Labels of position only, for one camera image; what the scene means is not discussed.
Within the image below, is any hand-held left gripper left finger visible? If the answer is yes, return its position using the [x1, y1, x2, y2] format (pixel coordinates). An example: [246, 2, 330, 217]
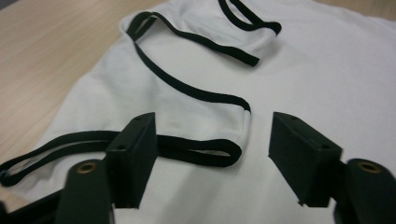
[105, 112, 159, 209]

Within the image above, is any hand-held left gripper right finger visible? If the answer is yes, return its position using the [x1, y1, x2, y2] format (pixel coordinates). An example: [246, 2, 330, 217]
[268, 111, 344, 208]

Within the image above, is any white garment with black trim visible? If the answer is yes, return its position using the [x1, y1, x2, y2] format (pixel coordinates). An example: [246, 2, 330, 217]
[0, 0, 396, 224]

